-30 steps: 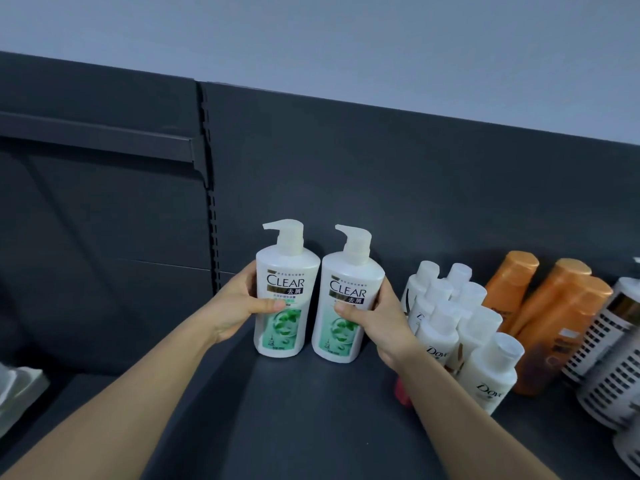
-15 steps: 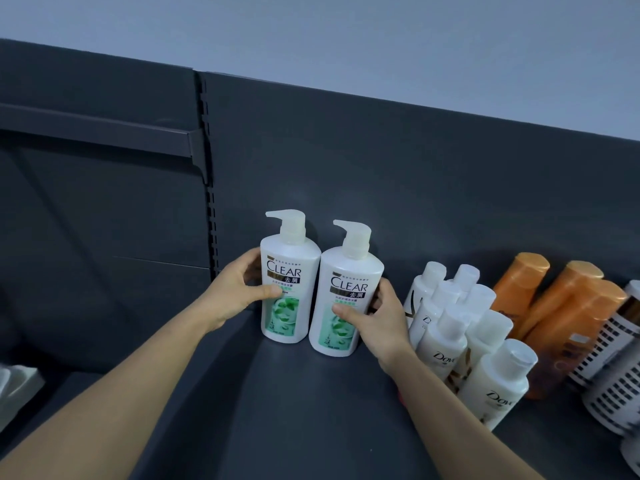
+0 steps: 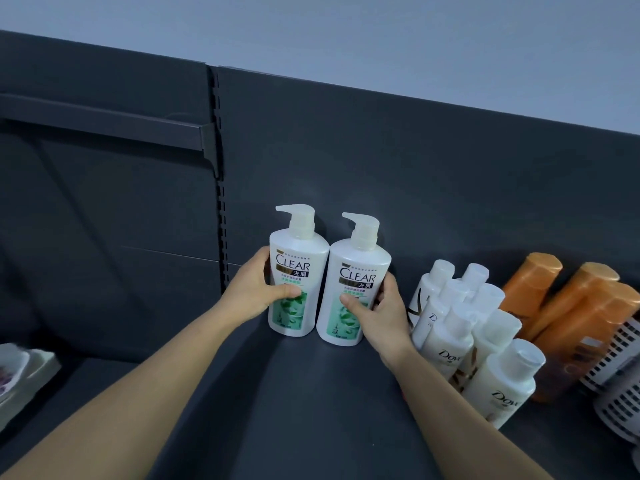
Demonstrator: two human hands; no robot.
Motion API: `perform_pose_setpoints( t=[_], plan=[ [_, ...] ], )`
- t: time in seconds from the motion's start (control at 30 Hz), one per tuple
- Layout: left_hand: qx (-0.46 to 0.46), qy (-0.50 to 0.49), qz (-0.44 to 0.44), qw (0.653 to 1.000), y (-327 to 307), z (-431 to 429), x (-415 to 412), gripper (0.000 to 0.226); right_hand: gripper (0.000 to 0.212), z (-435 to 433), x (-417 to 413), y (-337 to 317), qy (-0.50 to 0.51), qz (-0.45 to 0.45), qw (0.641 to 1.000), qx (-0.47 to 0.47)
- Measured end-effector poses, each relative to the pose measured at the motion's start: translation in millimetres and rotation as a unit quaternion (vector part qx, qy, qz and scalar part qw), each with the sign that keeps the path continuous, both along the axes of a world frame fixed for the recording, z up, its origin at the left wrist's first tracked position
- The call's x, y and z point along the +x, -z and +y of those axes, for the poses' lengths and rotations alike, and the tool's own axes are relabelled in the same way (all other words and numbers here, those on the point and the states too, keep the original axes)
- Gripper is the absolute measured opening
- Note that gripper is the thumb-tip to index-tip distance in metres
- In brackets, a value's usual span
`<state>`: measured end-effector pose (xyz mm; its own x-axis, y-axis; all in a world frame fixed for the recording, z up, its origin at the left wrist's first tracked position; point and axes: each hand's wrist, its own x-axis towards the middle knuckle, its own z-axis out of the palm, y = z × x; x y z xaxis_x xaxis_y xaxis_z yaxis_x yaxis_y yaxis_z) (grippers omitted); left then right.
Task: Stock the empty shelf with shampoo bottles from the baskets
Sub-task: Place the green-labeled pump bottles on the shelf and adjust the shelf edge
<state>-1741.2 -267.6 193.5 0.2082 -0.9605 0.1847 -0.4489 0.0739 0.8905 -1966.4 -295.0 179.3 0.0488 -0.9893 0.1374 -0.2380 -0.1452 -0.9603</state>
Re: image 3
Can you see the person's left hand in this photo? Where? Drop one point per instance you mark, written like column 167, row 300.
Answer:
column 245, row 294

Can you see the person's right hand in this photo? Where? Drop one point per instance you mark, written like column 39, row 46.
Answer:
column 390, row 329

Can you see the group of small bottles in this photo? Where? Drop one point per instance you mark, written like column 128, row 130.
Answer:
column 445, row 344

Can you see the Clear green pump bottle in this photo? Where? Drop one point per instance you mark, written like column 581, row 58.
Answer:
column 295, row 254
column 357, row 264

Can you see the dark grey shelf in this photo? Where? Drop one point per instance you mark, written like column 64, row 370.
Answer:
column 400, row 169

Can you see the white pump bottles group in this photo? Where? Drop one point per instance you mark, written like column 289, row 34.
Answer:
column 620, row 394

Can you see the person's right forearm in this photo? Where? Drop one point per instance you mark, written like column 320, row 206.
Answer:
column 460, row 434

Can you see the person's left forearm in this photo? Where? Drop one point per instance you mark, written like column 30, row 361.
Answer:
column 125, row 414

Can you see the white square dish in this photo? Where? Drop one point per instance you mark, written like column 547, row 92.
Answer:
column 42, row 374

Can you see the white floral bowl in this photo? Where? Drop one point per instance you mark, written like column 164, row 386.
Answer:
column 10, row 374

